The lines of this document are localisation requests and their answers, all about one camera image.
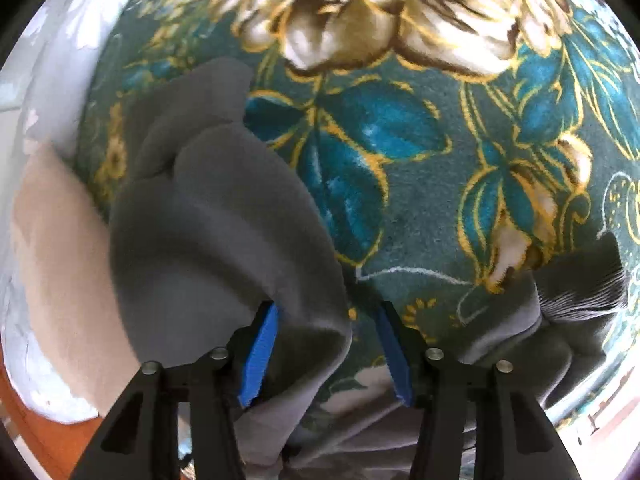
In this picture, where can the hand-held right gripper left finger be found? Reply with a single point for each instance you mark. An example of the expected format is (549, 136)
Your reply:
(260, 350)

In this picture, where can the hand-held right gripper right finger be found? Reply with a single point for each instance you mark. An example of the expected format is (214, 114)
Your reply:
(397, 360)

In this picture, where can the grey sweatshirt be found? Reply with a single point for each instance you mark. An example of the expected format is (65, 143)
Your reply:
(225, 240)

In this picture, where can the beige pillow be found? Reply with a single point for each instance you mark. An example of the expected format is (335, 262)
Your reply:
(60, 270)

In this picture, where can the green floral blanket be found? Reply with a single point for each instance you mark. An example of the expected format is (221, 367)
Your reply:
(400, 135)

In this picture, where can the white floral bed sheet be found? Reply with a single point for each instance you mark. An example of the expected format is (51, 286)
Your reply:
(60, 60)

